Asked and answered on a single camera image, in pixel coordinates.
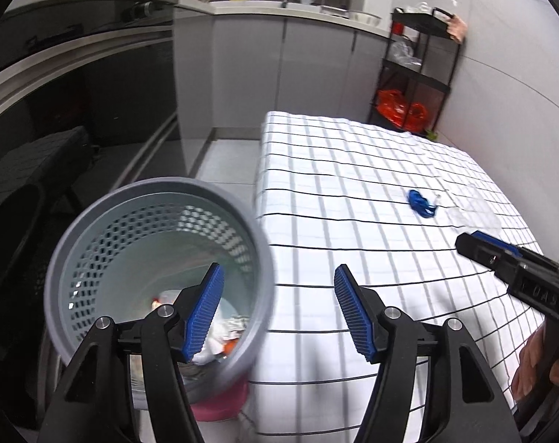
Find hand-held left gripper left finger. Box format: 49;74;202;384
36;263;225;443

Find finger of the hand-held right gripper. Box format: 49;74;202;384
455;233;522;284
472;230;545;261

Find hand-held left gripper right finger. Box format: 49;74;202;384
334;265;522;443

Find white tissue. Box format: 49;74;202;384
191;314;250;365

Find clear plastic bag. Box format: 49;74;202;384
434;185;501;236

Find blue wrapper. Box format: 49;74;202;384
407;189;441;219

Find grey perforated wastebasket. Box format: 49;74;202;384
44;176;277;407

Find person's right hand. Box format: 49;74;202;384
511;325;559;402

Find pink plastic stool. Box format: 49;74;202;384
189;381;250;423

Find white black checked tablecloth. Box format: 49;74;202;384
245;111;550;443

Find red plastic bag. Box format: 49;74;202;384
376;90;407;130
401;102;428;134

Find black metal rack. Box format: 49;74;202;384
368;7;462;141

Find clear bag on rack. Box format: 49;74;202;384
392;39;423;66

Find pink rubber gloves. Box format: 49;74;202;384
446;16;468;46

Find grey kitchen cabinets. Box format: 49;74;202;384
171;7;391;141

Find white kitchen countertop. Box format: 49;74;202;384
175;0;393;38

